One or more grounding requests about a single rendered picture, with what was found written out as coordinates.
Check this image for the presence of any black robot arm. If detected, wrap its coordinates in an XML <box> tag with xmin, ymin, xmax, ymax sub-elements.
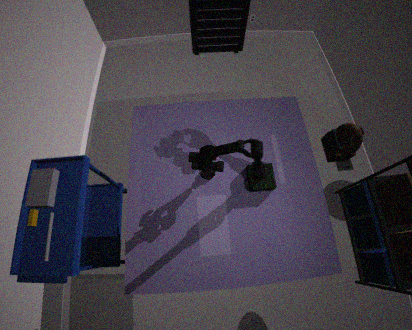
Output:
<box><xmin>188</xmin><ymin>138</ymin><xmax>265</xmax><ymax>180</ymax></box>

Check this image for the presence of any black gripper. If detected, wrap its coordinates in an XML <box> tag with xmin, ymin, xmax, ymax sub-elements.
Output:
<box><xmin>192</xmin><ymin>161</ymin><xmax>224</xmax><ymax>172</ymax></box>

